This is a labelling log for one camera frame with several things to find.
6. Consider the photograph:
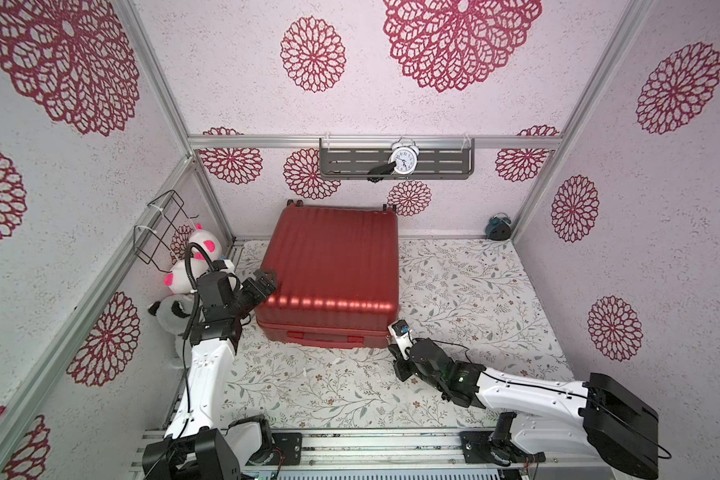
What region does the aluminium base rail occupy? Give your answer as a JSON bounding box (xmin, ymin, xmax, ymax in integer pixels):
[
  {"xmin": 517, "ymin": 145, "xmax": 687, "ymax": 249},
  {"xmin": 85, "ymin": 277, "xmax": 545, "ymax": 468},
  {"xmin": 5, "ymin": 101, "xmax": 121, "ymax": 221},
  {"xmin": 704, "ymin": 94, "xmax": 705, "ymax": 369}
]
[{"xmin": 128, "ymin": 425, "xmax": 622, "ymax": 475}]

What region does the black wire wall basket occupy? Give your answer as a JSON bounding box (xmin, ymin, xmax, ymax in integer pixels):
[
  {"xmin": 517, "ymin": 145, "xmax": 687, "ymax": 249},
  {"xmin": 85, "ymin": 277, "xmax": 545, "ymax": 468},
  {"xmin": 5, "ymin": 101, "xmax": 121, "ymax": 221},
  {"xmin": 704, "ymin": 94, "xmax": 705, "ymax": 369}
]
[{"xmin": 131, "ymin": 189, "xmax": 198, "ymax": 273}]

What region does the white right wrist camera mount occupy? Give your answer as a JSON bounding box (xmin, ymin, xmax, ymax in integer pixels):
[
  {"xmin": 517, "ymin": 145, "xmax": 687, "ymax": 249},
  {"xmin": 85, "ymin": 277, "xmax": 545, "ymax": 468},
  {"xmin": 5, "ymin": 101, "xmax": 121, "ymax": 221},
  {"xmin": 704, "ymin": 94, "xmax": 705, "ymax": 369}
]
[{"xmin": 388, "ymin": 320, "xmax": 413, "ymax": 361}]

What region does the white pink plush toy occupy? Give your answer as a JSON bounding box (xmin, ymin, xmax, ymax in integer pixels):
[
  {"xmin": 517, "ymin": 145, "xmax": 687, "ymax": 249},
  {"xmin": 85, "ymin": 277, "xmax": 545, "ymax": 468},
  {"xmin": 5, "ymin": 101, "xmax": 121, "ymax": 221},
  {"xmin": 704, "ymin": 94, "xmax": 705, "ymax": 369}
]
[{"xmin": 187, "ymin": 223, "xmax": 223, "ymax": 261}]

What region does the grey metal wall shelf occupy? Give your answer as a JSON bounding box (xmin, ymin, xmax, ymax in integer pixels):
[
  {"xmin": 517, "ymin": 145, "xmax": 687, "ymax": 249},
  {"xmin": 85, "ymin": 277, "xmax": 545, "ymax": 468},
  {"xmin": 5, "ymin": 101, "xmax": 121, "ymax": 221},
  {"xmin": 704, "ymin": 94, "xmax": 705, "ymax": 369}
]
[{"xmin": 318, "ymin": 137, "xmax": 475, "ymax": 183}]

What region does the white alarm clock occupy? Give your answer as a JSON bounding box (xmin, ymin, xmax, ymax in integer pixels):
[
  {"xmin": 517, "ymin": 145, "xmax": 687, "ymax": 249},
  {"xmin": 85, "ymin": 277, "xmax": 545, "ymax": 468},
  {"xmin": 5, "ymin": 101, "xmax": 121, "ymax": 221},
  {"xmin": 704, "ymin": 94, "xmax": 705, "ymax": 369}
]
[{"xmin": 388, "ymin": 139, "xmax": 420, "ymax": 175}]

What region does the grey white plush dog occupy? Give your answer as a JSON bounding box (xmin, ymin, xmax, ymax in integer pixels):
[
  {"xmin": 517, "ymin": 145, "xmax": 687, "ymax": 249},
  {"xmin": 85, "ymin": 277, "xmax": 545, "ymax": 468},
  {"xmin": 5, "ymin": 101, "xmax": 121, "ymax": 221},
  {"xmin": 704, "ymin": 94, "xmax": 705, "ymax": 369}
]
[{"xmin": 148, "ymin": 294, "xmax": 194, "ymax": 365}]

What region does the black object on shelf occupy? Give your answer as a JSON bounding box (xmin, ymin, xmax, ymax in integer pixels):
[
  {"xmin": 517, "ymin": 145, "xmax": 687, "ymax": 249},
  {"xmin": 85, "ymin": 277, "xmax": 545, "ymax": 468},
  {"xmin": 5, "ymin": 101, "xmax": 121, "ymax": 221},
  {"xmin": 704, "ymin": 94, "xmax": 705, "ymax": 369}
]
[{"xmin": 367, "ymin": 162, "xmax": 396, "ymax": 183}]

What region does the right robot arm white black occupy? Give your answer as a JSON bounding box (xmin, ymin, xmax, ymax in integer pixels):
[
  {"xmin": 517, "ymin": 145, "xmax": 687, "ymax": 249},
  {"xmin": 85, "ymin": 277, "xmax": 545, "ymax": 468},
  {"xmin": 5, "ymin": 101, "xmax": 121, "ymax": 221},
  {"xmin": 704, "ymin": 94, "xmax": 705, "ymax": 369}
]
[{"xmin": 388, "ymin": 322, "xmax": 671, "ymax": 479}]

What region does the dark teal alarm clock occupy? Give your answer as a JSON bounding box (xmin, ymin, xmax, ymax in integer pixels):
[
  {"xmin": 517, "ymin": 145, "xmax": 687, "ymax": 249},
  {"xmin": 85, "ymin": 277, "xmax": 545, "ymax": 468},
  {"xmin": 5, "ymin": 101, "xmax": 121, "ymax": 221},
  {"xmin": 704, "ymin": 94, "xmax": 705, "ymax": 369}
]
[{"xmin": 485, "ymin": 213, "xmax": 512, "ymax": 241}]

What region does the red ribbed hard-shell suitcase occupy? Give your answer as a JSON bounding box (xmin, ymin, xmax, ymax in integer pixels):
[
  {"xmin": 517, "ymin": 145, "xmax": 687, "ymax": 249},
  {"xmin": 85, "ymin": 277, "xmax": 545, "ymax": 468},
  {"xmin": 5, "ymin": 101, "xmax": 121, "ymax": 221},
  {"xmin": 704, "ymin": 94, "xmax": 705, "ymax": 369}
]
[{"xmin": 255, "ymin": 202, "xmax": 400, "ymax": 349}]

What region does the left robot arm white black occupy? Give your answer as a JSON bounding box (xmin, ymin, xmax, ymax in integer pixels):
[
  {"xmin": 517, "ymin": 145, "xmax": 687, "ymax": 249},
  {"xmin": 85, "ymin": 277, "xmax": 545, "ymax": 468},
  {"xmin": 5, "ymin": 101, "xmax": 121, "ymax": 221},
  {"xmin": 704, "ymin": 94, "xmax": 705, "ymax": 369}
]
[{"xmin": 142, "ymin": 242, "xmax": 277, "ymax": 479}]

